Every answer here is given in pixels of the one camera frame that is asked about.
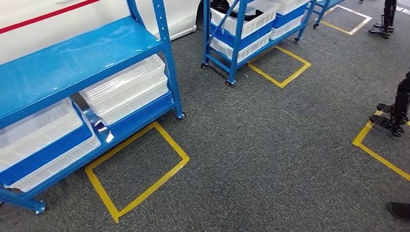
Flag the person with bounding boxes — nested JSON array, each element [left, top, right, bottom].
[[385, 202, 410, 222]]

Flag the white car with red stripe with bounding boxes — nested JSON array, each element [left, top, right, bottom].
[[0, 0, 203, 65]]

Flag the black part in crate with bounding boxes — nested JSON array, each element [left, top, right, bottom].
[[212, 0, 264, 22]]

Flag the blue metal shelf rack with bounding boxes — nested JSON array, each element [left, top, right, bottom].
[[312, 0, 347, 30], [201, 0, 318, 87], [0, 0, 187, 215]]

